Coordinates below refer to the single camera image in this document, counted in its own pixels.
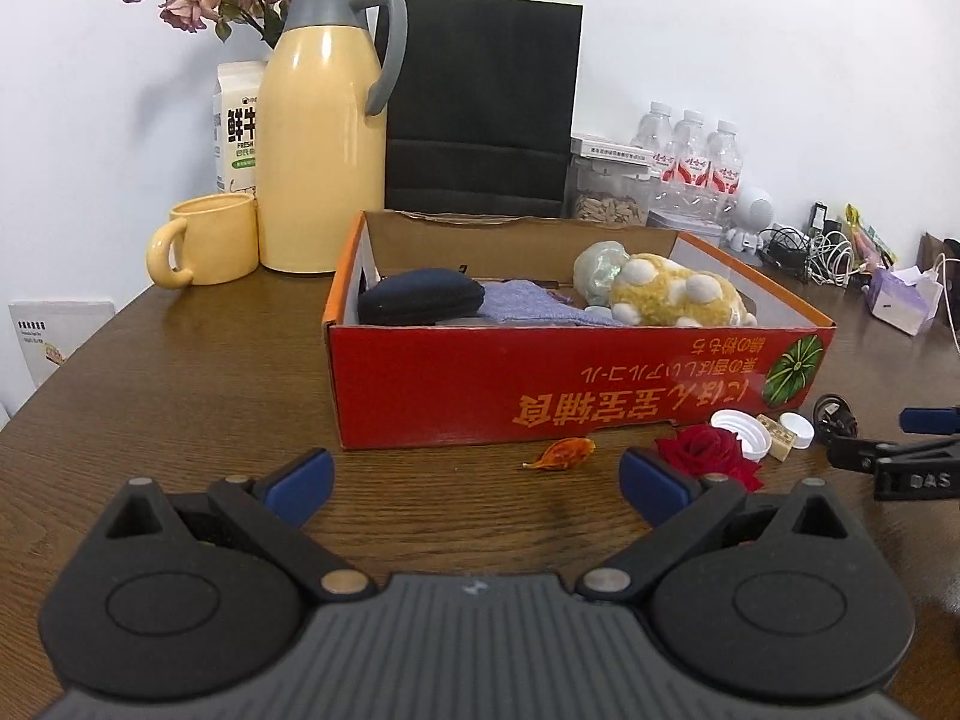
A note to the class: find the white flat panel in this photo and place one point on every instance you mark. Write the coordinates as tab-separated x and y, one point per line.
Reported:
52	337

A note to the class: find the navy zip case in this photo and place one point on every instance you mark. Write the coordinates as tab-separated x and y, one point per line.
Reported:
420	296

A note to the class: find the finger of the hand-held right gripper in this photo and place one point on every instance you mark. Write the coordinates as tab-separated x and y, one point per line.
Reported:
862	451
930	420

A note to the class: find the red rose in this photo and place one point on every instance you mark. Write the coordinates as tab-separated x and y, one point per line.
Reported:
705	450

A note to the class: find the clear seed container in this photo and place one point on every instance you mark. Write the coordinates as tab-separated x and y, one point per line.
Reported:
607	202

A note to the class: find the purple tissue pack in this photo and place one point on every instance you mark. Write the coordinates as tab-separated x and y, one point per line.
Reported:
900	300

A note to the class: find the yellow thermos jug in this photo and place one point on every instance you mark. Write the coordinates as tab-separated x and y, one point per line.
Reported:
322	150

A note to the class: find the yellow white plush toy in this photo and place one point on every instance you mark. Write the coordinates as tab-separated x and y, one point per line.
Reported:
660	292

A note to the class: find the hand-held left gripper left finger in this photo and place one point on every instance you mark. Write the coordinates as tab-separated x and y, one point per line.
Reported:
300	491

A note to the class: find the yellow mug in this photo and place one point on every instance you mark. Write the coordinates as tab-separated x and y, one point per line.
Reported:
217	236

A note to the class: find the white milk carton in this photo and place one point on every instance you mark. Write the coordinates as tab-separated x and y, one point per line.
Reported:
236	127

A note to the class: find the red cardboard box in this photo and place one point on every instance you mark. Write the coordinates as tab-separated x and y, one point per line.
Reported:
450	382

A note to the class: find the small white bottle cap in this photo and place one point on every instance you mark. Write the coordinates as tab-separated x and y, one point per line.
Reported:
795	427

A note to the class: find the white robot toy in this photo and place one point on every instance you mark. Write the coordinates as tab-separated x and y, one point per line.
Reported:
757	208

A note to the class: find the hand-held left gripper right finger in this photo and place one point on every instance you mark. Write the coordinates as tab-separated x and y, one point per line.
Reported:
656	491

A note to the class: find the colourful snack packet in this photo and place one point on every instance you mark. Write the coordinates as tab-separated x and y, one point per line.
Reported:
866	240

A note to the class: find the purple fabric pouch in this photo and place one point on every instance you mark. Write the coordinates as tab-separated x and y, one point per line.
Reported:
525	304

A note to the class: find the ridged white cap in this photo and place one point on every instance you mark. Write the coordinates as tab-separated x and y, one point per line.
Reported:
739	431

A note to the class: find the black paper bag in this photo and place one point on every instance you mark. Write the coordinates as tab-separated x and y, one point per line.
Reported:
480	90

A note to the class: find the beige rectangular stamp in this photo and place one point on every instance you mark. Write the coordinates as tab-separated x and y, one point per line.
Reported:
776	436

